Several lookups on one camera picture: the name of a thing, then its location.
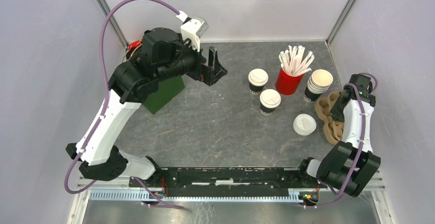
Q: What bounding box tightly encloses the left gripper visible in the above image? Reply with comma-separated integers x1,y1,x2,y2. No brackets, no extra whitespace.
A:
156,34,228,86

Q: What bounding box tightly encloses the black paper cup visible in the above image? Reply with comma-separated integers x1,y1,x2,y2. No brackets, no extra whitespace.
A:
248,68,269,95
260,89,281,115

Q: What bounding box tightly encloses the green paper bag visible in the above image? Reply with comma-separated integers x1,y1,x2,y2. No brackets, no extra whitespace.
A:
142,76,185,115

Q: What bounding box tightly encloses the stack of white lids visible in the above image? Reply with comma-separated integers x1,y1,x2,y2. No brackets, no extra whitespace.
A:
293,114,317,136

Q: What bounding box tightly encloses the stack of paper cups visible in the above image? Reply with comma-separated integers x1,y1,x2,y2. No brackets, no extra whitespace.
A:
304,69,333,102

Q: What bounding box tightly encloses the brown cup carrier tray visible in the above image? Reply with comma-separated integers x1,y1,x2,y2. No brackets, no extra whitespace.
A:
314,91,340,125

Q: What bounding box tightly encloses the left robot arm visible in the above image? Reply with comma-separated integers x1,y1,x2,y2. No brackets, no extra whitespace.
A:
66,28,228,187

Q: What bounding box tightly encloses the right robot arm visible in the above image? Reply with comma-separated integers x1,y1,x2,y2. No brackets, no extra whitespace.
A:
296,73,381,197

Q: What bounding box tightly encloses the red cup holder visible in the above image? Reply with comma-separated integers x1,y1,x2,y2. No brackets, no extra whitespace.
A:
275,69,304,95

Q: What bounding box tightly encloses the red object behind bag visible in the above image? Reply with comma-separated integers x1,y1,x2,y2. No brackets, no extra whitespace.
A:
127,39,142,50

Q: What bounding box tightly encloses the brown cardboard cup carrier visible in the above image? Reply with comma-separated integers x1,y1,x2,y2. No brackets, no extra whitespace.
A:
323,121,344,145

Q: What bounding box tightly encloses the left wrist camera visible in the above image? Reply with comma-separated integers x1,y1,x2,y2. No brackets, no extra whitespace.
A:
176,10,209,52

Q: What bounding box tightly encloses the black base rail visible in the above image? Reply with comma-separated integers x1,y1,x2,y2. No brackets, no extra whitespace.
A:
129,167,326,197

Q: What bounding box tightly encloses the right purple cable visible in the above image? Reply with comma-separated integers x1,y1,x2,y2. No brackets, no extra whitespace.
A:
304,73,379,210

